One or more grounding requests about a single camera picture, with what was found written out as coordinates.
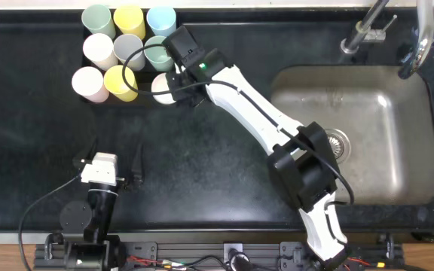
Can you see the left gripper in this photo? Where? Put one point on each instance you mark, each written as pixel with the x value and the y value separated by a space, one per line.
pixel 126 183

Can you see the yellow cup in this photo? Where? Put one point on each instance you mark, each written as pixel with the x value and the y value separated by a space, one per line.
pixel 115 81
pixel 128 19

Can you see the pink cup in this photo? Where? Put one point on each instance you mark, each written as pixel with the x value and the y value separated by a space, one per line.
pixel 87 82

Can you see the white cup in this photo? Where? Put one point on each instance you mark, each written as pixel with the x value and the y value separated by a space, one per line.
pixel 159 88
pixel 97 49

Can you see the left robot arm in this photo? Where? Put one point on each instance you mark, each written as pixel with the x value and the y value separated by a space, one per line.
pixel 102 214

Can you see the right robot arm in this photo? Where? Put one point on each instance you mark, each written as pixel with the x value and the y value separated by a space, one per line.
pixel 254 116

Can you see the black tray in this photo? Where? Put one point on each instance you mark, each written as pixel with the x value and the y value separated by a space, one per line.
pixel 147 81

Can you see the grey cup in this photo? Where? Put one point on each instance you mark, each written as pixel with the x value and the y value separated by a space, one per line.
pixel 127 47

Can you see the green cup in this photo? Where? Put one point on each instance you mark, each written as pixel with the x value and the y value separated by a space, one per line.
pixel 96 18
pixel 156 54

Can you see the blue cup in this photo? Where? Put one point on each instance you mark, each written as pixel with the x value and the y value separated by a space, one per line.
pixel 160 19

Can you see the steel sink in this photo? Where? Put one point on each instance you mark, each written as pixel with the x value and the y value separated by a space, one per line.
pixel 390 150

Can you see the steel tap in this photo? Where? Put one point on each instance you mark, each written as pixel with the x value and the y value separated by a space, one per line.
pixel 422 45

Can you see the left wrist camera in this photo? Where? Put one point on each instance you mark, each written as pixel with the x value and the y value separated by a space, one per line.
pixel 100 169

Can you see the mounting rail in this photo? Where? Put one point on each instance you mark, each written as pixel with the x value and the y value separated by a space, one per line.
pixel 187 250

